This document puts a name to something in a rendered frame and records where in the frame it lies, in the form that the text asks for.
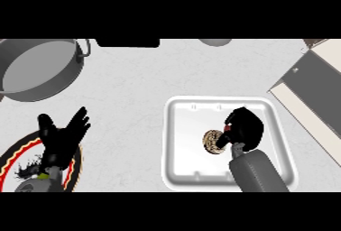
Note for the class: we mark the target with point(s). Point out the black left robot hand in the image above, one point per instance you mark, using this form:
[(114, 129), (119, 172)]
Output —
[(62, 141)]

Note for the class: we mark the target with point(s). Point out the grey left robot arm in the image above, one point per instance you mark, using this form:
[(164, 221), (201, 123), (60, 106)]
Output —
[(42, 180)]

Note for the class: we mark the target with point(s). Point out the white plastic tray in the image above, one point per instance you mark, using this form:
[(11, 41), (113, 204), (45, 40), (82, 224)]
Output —
[(186, 141)]

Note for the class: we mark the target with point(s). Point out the round black red-rimmed plate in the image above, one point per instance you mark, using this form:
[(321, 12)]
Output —
[(14, 159)]

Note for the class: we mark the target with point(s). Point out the brown round cookie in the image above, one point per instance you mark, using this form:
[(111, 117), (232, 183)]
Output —
[(212, 142)]

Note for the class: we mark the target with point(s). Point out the large grey metal pot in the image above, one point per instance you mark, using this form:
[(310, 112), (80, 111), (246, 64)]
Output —
[(37, 70)]

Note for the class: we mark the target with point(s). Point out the grey tiered shelf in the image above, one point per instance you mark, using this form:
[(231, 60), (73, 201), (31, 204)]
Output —
[(318, 87)]

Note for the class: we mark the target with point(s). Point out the grey round object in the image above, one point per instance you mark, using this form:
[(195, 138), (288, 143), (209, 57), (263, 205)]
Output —
[(215, 42)]

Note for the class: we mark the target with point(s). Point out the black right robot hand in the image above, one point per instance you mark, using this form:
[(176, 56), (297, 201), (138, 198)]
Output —
[(246, 129)]

